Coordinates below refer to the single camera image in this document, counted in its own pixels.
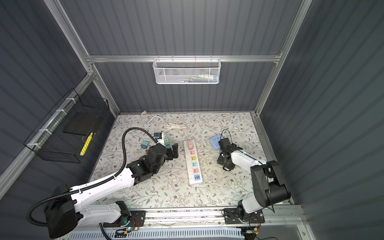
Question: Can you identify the long white power strip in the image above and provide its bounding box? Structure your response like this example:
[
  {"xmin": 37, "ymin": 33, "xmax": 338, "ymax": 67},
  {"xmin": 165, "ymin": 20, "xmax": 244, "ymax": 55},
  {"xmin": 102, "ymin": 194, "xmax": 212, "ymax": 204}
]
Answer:
[{"xmin": 184, "ymin": 140, "xmax": 203, "ymax": 187}]

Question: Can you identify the teal blue power strip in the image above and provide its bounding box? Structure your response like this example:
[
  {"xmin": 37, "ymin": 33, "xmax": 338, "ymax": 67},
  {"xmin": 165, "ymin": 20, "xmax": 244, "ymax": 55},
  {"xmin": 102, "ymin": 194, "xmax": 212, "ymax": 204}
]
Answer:
[{"xmin": 163, "ymin": 135, "xmax": 171, "ymax": 149}]

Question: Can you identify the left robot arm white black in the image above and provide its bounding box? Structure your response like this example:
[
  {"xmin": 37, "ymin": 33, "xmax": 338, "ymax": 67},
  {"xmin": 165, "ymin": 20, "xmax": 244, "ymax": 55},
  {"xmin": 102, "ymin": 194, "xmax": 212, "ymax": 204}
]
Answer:
[{"xmin": 44, "ymin": 144, "xmax": 168, "ymax": 239}]

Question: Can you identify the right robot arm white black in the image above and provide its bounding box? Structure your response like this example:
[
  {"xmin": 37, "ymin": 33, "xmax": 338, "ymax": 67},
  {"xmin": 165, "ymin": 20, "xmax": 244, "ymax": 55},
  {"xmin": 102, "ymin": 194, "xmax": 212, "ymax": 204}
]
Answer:
[{"xmin": 217, "ymin": 138, "xmax": 291, "ymax": 215}]

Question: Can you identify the round light blue socket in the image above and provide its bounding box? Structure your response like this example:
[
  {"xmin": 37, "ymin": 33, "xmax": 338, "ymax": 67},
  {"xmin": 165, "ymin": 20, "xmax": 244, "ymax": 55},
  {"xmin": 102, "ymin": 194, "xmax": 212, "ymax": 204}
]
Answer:
[{"xmin": 210, "ymin": 135, "xmax": 222, "ymax": 151}]

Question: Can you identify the teal charger cube upper left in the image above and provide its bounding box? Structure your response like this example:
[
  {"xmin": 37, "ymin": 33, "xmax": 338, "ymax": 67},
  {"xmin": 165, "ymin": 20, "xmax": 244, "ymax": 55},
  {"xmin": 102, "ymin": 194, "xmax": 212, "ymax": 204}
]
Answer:
[{"xmin": 141, "ymin": 141, "xmax": 150, "ymax": 149}]

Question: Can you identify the floral table mat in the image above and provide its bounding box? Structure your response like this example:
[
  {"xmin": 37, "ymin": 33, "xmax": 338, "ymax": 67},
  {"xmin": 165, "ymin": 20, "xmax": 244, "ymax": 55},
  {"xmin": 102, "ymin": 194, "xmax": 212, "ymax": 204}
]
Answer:
[{"xmin": 90, "ymin": 112, "xmax": 266, "ymax": 209}]

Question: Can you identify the yellow ruler strip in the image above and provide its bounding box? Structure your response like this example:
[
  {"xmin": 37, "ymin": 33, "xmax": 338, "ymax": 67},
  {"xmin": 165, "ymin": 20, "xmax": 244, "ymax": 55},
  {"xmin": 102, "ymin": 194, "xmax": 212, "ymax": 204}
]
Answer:
[{"xmin": 80, "ymin": 133, "xmax": 94, "ymax": 156}]

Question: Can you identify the black foam pad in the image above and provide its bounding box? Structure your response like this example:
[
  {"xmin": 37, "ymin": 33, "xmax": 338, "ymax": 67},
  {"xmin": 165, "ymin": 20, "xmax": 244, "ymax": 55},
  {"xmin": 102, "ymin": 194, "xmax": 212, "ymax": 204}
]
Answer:
[{"xmin": 63, "ymin": 113, "xmax": 104, "ymax": 136}]

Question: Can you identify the white vent grille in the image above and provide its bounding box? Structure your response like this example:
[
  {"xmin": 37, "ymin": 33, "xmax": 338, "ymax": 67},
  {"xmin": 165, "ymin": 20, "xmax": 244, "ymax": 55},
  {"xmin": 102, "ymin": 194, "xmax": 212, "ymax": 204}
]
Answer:
[{"xmin": 67, "ymin": 227, "xmax": 245, "ymax": 240}]

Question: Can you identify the black corrugated cable hose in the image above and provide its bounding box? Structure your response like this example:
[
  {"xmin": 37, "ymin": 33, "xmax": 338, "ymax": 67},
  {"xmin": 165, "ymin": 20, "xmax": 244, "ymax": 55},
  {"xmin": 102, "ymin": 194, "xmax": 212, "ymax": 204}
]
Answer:
[{"xmin": 25, "ymin": 127, "xmax": 160, "ymax": 240}]

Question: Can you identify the coiled white power cable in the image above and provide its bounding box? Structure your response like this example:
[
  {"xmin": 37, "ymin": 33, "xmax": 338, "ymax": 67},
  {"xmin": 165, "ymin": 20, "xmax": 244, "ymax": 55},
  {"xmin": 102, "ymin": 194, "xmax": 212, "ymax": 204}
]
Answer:
[{"xmin": 139, "ymin": 110, "xmax": 191, "ymax": 141}]

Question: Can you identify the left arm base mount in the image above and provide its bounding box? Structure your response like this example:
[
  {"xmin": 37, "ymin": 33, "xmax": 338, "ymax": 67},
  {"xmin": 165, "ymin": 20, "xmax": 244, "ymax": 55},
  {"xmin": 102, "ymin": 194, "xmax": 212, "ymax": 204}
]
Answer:
[{"xmin": 103, "ymin": 211, "xmax": 147, "ymax": 228}]

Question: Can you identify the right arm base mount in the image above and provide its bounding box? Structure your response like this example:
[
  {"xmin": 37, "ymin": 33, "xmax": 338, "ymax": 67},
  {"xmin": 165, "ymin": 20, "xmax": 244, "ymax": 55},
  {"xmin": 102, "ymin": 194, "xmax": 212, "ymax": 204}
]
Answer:
[{"xmin": 221, "ymin": 208, "xmax": 265, "ymax": 225}]

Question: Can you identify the aluminium rail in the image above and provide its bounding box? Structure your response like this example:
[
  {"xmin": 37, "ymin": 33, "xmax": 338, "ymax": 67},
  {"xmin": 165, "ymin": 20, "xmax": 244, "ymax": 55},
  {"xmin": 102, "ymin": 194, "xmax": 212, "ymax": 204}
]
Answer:
[{"xmin": 76, "ymin": 204, "xmax": 306, "ymax": 228}]

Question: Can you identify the black wire mesh basket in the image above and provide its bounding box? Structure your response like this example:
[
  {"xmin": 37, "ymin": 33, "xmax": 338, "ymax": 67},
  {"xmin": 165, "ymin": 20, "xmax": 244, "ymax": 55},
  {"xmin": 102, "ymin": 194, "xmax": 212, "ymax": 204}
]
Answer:
[{"xmin": 24, "ymin": 91, "xmax": 110, "ymax": 164}]

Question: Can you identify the white wire mesh basket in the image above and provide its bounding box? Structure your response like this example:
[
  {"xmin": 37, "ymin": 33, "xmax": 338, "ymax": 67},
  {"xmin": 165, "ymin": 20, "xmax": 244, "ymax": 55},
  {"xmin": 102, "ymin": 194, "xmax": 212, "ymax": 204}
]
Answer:
[{"xmin": 153, "ymin": 59, "xmax": 222, "ymax": 85}]

